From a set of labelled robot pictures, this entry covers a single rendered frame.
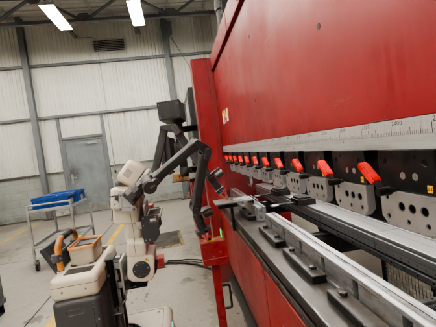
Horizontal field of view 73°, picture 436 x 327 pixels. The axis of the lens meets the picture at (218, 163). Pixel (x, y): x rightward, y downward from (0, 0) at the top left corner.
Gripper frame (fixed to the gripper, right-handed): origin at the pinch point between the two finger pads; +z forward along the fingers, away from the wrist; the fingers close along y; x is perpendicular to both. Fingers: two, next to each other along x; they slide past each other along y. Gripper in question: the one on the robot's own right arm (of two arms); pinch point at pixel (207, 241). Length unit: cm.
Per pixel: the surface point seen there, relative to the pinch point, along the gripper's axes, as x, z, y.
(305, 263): -80, -3, 31
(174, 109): 125, -102, 20
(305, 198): -22, -7, 63
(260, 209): -1.2, -5.6, 39.5
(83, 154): 713, -152, -231
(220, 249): -5.1, 6.2, 5.3
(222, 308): 2.1, 46.2, -7.7
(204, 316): 55, 76, -26
